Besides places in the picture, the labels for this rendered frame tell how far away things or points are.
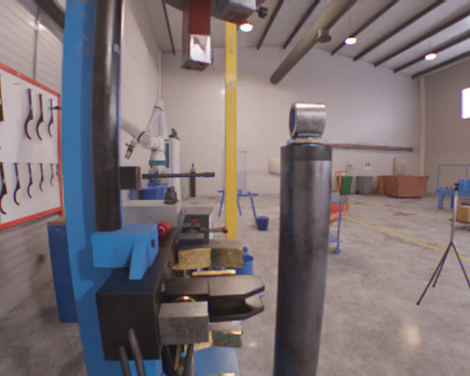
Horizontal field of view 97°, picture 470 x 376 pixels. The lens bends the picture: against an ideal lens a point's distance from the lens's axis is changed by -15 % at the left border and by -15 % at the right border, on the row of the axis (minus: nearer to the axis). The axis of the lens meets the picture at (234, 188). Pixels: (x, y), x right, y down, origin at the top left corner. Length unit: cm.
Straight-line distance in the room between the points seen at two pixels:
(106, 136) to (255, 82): 1201
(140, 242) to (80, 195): 32
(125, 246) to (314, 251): 68
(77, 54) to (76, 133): 29
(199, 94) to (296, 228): 1142
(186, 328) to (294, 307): 53
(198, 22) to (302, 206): 92
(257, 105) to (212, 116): 228
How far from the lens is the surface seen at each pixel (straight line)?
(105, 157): 82
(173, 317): 70
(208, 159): 1166
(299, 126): 98
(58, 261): 250
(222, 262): 120
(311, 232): 97
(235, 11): 91
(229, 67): 376
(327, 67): 1444
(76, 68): 104
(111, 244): 80
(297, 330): 116
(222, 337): 143
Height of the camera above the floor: 138
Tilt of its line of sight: 5 degrees down
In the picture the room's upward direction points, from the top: straight up
